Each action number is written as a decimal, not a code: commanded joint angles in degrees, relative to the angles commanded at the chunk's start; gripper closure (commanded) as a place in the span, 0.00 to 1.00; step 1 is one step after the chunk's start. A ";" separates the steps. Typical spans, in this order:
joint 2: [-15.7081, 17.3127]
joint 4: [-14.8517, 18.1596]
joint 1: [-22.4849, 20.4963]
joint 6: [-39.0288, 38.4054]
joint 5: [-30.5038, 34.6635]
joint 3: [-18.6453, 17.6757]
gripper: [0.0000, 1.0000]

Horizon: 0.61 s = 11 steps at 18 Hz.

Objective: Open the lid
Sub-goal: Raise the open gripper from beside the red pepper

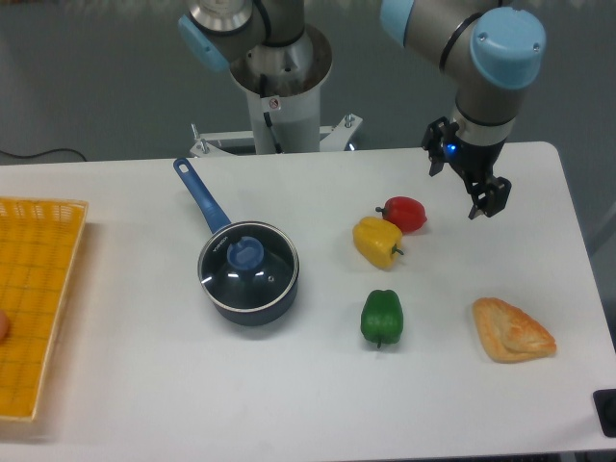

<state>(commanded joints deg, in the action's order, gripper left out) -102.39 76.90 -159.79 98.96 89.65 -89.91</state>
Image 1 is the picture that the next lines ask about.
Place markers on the glass lid with blue knob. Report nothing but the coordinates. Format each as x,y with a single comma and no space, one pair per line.
249,268

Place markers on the orange round object in basket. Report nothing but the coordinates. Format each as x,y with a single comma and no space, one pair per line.
5,325

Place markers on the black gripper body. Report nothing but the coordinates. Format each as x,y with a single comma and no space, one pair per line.
473,160

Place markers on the black device at table corner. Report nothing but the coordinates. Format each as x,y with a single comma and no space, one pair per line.
605,403

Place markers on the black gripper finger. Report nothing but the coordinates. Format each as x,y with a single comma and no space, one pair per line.
489,196
439,141

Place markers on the red bell pepper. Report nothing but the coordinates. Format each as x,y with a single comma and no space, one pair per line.
406,213

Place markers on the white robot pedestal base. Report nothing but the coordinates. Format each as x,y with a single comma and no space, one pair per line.
282,87

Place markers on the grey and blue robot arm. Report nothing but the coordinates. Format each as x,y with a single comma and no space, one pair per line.
492,52

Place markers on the yellow bell pepper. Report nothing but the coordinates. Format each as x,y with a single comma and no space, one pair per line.
378,240

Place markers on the yellow woven basket tray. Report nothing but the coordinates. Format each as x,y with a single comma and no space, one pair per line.
40,238

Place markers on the golden puff pastry turnover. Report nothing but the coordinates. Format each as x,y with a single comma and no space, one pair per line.
508,334

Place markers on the green bell pepper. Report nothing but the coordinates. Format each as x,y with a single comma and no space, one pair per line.
382,319

